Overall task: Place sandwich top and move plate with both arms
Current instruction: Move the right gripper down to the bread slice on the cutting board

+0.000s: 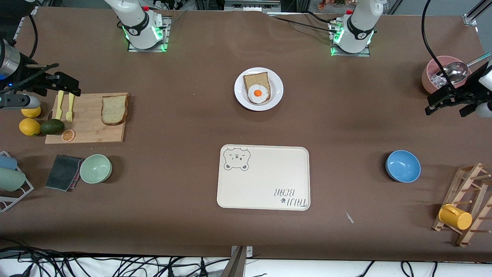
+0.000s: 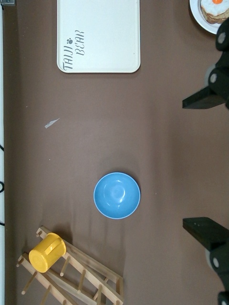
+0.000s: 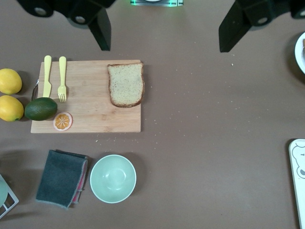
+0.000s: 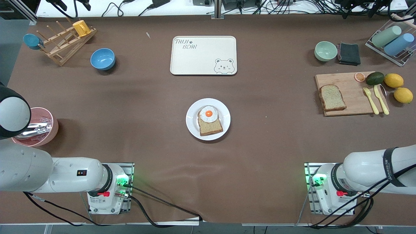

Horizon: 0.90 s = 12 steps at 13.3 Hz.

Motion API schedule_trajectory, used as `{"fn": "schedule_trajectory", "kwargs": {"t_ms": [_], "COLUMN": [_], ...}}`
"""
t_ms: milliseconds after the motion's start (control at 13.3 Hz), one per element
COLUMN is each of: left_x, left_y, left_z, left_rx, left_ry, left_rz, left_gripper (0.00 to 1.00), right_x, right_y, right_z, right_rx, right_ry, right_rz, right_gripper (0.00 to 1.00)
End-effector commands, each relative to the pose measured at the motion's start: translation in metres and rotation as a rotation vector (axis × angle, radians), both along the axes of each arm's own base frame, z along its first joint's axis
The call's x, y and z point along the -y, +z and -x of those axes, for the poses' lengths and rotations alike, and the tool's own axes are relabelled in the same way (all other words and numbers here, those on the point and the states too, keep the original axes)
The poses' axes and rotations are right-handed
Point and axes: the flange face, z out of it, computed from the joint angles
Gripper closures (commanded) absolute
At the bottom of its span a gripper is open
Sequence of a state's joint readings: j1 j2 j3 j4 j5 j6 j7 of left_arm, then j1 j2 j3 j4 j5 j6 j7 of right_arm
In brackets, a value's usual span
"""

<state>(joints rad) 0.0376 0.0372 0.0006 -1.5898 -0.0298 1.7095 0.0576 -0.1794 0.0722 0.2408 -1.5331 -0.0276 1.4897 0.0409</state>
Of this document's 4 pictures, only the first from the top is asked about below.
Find aluminium corner frame profile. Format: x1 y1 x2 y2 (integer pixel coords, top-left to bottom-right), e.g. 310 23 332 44
463 0 492 27

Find dark camera mount strut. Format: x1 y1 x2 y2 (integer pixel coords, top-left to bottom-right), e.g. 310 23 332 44
221 246 246 277

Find blue bowl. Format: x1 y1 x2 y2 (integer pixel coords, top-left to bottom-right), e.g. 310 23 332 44
386 150 421 183

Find black cable across table edge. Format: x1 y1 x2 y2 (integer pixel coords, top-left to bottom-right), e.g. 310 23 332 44
269 15 341 34

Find green avocado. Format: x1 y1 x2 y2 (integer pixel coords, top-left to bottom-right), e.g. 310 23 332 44
40 119 65 135

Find yellow plastic fork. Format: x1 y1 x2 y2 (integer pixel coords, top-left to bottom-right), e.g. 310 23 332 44
66 92 75 123

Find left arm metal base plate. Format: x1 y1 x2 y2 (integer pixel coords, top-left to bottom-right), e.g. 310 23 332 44
330 21 371 57

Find cream bear-print tray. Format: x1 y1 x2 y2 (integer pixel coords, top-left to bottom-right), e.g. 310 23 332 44
217 144 311 211

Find metal ladle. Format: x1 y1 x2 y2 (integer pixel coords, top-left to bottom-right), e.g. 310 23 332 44
441 53 492 85

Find clear crumpled ice pieces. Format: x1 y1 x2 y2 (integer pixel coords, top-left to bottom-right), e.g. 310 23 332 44
430 71 448 89

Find light bread slice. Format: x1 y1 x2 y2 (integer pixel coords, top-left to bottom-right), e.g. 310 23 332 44
101 94 129 126

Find yellow plastic knife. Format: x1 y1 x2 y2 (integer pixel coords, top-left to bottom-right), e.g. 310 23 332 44
55 90 65 120

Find dark-crust bread slice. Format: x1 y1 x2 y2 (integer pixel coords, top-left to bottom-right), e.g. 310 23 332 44
243 72 271 103

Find pale green cup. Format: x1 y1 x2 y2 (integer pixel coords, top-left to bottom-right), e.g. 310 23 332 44
0 168 26 192

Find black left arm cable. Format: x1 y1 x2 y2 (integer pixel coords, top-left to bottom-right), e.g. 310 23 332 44
422 0 464 97

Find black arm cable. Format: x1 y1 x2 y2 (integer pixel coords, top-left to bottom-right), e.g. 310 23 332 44
422 0 464 97
27 15 39 60

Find pink folded cloth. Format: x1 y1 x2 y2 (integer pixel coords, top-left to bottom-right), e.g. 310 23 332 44
68 169 82 192

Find fried egg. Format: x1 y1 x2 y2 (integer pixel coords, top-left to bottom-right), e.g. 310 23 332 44
248 85 269 104

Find pink bowl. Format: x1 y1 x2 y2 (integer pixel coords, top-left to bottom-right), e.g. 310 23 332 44
422 56 472 95

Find white wire rack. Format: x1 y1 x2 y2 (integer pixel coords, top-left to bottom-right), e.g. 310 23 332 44
0 151 34 212

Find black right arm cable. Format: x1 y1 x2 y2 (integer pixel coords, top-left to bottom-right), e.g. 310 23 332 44
27 15 39 60

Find metal table edge bracket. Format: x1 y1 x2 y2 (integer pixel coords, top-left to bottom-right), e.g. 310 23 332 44
231 246 254 259

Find yellow mug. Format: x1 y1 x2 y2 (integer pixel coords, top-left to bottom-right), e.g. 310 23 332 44
439 204 473 230

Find dark grey folded cloth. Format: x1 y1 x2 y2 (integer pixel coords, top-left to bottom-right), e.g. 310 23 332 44
45 155 84 192

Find wooden cup rack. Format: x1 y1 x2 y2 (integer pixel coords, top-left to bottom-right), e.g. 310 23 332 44
432 163 492 247

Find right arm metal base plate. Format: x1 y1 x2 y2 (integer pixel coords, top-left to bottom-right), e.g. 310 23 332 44
128 16 170 53

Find white round plate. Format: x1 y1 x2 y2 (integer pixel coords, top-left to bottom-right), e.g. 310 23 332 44
234 67 284 112

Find bamboo cutting board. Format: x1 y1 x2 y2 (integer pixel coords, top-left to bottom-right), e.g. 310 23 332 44
45 92 130 144

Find light green bowl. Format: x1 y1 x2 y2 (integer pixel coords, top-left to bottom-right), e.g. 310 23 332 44
80 154 113 184

